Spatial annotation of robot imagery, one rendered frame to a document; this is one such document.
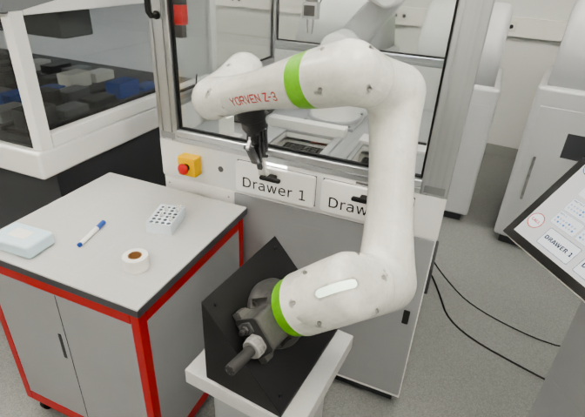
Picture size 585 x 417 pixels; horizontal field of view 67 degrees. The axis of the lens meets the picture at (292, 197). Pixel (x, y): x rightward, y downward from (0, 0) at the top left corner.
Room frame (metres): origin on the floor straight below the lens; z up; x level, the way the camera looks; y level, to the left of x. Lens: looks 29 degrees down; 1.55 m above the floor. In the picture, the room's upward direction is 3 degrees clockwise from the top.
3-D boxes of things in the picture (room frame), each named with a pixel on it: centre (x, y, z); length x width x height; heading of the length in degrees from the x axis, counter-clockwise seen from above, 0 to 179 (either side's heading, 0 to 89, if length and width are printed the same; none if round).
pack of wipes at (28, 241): (1.07, 0.79, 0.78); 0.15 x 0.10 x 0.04; 71
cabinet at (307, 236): (1.77, -0.16, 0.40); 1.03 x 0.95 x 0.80; 69
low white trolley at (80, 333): (1.21, 0.56, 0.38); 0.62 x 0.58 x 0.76; 69
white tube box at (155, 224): (1.23, 0.41, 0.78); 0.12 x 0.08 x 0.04; 173
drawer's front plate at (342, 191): (1.22, -0.23, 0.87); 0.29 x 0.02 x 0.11; 69
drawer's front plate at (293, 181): (1.34, 0.06, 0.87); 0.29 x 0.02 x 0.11; 69
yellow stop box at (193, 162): (1.44, 0.38, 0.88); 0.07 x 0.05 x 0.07; 69
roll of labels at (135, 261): (0.99, 0.43, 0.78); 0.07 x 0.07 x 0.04
